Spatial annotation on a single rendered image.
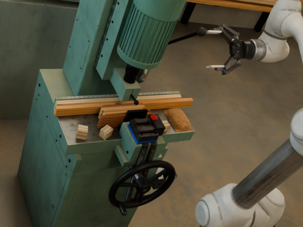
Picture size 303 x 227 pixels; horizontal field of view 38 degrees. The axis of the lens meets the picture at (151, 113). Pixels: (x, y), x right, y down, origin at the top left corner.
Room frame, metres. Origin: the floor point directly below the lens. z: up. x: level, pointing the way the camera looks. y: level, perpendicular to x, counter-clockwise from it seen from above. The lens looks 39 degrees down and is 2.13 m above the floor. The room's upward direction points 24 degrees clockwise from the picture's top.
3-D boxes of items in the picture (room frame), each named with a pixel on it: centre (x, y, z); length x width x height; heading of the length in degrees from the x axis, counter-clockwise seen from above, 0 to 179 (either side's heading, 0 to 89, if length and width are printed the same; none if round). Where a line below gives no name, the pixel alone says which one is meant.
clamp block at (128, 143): (1.34, 0.00, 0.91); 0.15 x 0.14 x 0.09; 131
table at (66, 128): (1.40, 0.05, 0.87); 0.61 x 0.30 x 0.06; 131
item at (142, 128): (1.34, -0.01, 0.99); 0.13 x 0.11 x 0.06; 131
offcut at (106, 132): (1.29, 0.13, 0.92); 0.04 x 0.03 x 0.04; 162
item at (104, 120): (1.39, 0.09, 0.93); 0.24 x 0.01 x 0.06; 131
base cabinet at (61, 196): (1.55, 0.22, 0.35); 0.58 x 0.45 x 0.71; 41
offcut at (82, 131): (1.23, 0.22, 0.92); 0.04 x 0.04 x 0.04; 20
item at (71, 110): (1.50, 0.10, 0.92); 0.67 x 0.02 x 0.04; 131
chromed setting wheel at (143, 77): (1.65, 0.13, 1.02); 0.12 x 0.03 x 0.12; 41
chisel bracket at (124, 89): (1.48, 0.15, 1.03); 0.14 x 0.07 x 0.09; 41
